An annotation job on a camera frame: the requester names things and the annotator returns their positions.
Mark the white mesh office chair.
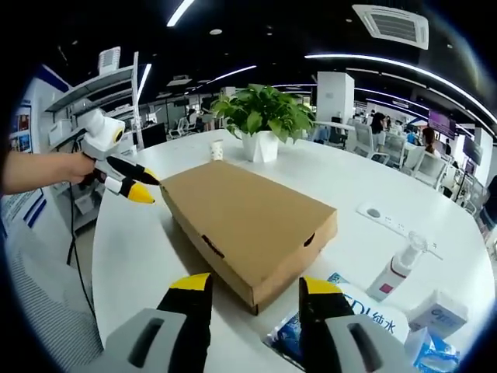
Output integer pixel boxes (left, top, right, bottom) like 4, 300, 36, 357
5, 228, 106, 373

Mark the black monitor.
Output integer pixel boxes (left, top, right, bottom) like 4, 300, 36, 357
140, 123, 167, 148

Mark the blue tissue pack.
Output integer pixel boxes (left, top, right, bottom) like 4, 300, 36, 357
403, 326, 463, 373

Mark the white table power strip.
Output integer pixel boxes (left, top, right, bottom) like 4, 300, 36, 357
356, 200, 443, 261

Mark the white ceiling light strip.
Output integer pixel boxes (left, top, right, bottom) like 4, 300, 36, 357
165, 0, 195, 27
135, 63, 152, 100
209, 64, 258, 82
304, 53, 486, 129

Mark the grey metal storage shelf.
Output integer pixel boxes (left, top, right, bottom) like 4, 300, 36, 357
44, 50, 141, 234

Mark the white appliance with grille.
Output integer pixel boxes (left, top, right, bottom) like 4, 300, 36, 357
97, 45, 122, 75

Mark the purple wall screen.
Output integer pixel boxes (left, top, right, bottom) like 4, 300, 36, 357
429, 108, 456, 138

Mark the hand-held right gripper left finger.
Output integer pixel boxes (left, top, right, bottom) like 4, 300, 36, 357
103, 271, 214, 373

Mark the blue white wall poster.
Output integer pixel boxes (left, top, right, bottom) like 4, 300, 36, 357
0, 65, 73, 238

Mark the white office desk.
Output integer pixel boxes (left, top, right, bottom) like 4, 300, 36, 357
313, 120, 356, 148

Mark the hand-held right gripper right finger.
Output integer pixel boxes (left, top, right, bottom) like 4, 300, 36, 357
297, 275, 415, 373

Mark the blue wet wipes soft pack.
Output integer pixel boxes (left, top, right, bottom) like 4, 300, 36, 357
262, 271, 411, 373

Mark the person's left hand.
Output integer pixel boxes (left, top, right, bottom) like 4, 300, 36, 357
64, 152, 98, 186

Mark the brown cardboard shoe box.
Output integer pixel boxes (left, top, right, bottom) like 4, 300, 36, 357
159, 160, 338, 315

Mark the row of white desk chairs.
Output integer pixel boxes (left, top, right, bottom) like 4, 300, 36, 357
347, 122, 497, 234

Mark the small white blue-print box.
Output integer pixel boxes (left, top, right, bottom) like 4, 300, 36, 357
407, 289, 470, 331

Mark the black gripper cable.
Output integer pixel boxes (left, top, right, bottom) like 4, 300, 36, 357
66, 182, 98, 315

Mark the white pump bottle red label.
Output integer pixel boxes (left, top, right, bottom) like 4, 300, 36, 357
365, 230, 430, 302

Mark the dark wall monitor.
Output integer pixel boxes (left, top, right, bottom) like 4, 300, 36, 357
462, 138, 485, 164

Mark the ceiling air conditioner unit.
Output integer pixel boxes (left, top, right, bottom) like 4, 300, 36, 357
352, 4, 430, 51

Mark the green plant in white pot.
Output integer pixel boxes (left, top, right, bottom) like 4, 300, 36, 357
209, 83, 316, 163

